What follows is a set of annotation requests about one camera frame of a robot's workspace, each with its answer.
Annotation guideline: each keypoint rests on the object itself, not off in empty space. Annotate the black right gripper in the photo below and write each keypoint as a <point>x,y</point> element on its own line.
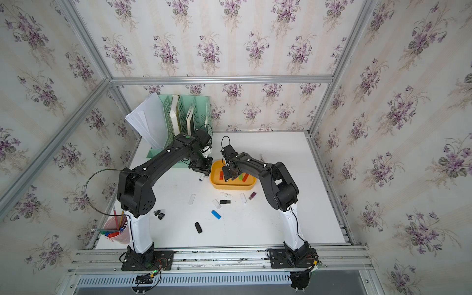
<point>225,174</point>

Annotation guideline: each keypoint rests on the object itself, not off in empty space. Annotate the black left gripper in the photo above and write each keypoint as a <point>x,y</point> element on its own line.
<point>206,168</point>

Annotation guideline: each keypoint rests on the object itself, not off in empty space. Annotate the yellow plastic storage box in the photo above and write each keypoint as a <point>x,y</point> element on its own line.
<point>234,185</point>

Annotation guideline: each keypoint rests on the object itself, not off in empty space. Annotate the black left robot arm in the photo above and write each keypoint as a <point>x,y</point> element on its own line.
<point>135,193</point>

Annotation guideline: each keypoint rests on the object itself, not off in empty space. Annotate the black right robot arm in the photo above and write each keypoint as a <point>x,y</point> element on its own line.
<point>281,193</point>

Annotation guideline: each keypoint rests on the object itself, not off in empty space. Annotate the white flat usb drive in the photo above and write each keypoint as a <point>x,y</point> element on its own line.
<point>243,198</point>

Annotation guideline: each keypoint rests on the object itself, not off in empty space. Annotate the clear white usb drive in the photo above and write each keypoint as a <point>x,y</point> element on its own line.
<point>191,199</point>

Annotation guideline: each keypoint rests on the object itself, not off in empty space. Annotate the blue usb drive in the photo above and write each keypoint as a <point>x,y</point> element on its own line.
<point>216,214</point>

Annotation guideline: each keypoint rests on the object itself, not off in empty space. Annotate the black capsule usb drive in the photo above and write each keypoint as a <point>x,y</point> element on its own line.
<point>198,227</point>

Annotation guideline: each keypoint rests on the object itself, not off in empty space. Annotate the small black usb pair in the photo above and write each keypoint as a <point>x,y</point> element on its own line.
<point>160,214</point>

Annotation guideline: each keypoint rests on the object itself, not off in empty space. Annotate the beige notebook in organizer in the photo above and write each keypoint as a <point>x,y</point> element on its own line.
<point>190,120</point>

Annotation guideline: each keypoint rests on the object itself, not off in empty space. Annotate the green desk file organizer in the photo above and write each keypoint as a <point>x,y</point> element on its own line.
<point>202,117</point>

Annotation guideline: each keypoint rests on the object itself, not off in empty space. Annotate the white book in organizer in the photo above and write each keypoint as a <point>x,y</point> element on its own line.
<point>174,114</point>

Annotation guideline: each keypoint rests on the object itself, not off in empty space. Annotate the white paper stack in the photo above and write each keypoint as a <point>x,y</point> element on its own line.
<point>148,119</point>

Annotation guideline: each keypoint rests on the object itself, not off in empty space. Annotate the pink pen cup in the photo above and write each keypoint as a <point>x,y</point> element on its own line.
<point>116,228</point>

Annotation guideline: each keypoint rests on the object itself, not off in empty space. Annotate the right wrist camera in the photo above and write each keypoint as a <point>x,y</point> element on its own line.
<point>228,153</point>

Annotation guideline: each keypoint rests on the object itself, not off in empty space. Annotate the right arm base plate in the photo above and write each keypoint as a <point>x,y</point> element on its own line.
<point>303,258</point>

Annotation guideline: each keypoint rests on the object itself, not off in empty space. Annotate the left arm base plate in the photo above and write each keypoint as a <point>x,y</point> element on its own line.
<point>157,260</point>

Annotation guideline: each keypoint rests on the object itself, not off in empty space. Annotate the aluminium front rail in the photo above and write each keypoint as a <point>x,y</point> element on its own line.
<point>226,259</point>

